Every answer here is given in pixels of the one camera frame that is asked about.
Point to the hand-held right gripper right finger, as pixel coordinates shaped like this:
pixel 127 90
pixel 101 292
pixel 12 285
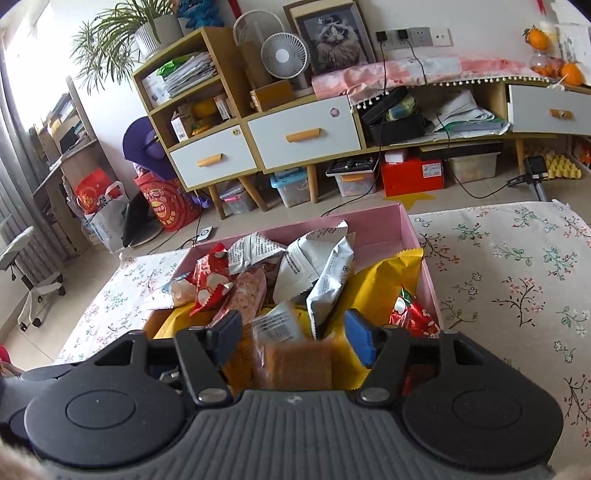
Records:
pixel 362 339

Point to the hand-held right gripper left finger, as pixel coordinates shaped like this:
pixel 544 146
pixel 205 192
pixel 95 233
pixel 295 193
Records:
pixel 226 339

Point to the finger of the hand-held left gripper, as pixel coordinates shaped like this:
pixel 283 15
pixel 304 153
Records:
pixel 166 374

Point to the orange cracker packet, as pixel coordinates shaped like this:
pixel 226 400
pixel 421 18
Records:
pixel 240 360

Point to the pink snack packet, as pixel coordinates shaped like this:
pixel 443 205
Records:
pixel 249 295

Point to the large yellow snack packet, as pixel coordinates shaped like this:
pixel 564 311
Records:
pixel 173 323
pixel 383 286

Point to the red snack packet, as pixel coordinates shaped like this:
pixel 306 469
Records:
pixel 418 318
pixel 210 281

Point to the translucent white snack packet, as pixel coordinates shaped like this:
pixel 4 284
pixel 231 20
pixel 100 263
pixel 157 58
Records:
pixel 182 290

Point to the silver snack packet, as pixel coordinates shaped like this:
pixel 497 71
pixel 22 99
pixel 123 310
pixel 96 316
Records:
pixel 295 357

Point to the white grey-print snack packet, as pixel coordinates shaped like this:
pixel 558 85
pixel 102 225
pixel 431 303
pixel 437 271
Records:
pixel 304 263
pixel 254 251

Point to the pink silver cardboard box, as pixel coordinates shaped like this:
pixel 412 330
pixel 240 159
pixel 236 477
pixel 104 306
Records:
pixel 378 226

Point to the red cloth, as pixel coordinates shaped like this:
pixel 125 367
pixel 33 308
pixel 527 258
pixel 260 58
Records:
pixel 3 357

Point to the small white device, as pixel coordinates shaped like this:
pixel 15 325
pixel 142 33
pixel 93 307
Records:
pixel 205 234

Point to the grey office chair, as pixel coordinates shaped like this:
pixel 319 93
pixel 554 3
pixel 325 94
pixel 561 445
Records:
pixel 32 281

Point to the red printed gift bag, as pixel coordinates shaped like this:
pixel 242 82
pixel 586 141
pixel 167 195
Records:
pixel 166 203

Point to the clear black-lid storage box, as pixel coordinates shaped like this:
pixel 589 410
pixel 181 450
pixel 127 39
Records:
pixel 353 180

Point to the white shopping bag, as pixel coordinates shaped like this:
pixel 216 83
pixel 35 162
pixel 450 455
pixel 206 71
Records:
pixel 104 226

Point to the clear blue-lid storage box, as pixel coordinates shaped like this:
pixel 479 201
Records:
pixel 291 189

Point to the red carton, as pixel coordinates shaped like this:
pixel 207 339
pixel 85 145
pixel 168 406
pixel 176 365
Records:
pixel 411 177

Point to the small white drawer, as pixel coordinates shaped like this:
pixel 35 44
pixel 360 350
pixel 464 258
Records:
pixel 212 147

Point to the red plastic bag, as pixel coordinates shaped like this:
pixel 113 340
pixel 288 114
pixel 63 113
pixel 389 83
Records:
pixel 92 191

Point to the black storage bin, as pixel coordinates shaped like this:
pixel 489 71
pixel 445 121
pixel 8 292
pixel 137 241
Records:
pixel 397 131

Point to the purple plush hat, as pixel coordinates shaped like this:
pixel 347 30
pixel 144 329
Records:
pixel 143 143

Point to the small white carton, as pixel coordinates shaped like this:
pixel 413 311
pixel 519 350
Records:
pixel 181 127

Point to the green yellow pouch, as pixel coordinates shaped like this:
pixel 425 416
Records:
pixel 400 110

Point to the wide white drawer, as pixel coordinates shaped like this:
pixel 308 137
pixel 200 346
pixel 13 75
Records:
pixel 300 115

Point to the grey curtain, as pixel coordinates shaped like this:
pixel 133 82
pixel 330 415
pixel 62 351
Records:
pixel 18 161

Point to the black grey floor device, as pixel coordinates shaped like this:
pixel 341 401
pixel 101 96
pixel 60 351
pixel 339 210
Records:
pixel 535 168

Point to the stack of papers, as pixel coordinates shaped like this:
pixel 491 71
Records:
pixel 466 115

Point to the brown cardboard box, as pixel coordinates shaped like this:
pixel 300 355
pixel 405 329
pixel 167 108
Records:
pixel 272 96

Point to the yellow egg tray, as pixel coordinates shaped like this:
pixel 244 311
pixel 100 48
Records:
pixel 563 166

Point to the pile of paper bags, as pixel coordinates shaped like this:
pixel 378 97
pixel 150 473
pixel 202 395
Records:
pixel 189 74

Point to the wooden cabinet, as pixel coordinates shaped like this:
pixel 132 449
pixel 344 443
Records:
pixel 226 69

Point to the pink fringed cloth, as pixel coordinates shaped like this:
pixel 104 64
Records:
pixel 415 74

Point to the white printed carton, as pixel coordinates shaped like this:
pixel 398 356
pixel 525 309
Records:
pixel 582 152

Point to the white desk fan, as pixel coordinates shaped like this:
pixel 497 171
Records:
pixel 285 56

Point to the white sideboard drawer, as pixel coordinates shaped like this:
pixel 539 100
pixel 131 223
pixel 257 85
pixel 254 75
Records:
pixel 540 104

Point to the framed cat picture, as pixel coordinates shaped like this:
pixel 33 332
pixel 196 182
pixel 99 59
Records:
pixel 337 37

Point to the white round fan guard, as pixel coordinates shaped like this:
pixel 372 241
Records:
pixel 251 25

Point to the potted green plant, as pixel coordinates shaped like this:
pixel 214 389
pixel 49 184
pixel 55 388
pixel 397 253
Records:
pixel 152 32

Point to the blue plush toy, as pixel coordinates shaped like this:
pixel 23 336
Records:
pixel 203 11

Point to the clear jar of small oranges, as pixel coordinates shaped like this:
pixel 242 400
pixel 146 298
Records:
pixel 545 64

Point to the orange fruit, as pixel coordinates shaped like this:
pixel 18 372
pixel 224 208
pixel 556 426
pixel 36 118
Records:
pixel 538 37
pixel 571 73

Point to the wall socket row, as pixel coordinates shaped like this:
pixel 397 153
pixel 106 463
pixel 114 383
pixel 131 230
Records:
pixel 420 37

